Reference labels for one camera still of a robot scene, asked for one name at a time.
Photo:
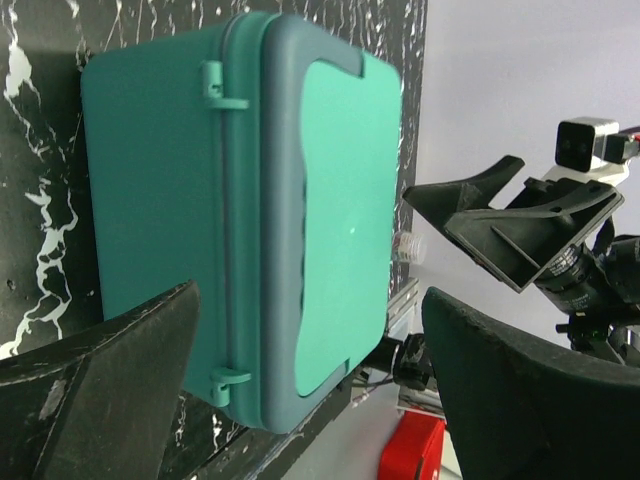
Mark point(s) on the red box below table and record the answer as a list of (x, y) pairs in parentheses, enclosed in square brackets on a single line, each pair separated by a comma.
[(414, 451)]

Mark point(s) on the aluminium frame rail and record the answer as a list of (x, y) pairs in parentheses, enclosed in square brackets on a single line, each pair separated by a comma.
[(402, 310)]

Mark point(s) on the teal medicine kit box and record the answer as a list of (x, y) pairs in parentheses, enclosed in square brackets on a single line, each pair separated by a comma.
[(256, 157)]

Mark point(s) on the clear plastic measuring cup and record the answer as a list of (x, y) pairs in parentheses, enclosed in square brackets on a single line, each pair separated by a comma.
[(408, 247)]

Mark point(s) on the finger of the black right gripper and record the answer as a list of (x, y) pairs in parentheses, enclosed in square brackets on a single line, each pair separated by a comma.
[(438, 202)]

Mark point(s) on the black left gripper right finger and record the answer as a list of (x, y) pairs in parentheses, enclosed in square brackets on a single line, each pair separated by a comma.
[(520, 407)]

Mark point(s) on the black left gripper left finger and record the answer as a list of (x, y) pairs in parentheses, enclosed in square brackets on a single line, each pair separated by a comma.
[(99, 404)]

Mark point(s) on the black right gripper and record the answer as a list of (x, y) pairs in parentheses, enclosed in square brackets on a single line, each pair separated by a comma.
[(598, 293)]

